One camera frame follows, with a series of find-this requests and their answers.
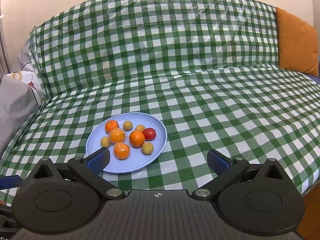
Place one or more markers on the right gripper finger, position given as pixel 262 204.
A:
pixel 228 171
pixel 87 170

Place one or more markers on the orange cushion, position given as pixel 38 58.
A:
pixel 298 44

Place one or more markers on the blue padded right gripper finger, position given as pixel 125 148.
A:
pixel 9 182

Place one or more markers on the green checkered sofa cover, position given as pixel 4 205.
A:
pixel 208 69

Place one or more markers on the grey cushion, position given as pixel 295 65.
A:
pixel 18 101

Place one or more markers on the plastic wrapped orange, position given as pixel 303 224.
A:
pixel 121 150

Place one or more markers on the light blue plate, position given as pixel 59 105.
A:
pixel 137 159

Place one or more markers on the bare orange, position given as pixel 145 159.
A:
pixel 136 139

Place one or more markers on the red tomato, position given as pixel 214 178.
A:
pixel 149 134

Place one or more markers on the small yellow fruit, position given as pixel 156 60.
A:
pixel 147 148
pixel 140 128
pixel 105 142
pixel 127 125

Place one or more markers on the white patterned pillow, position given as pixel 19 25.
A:
pixel 24 72

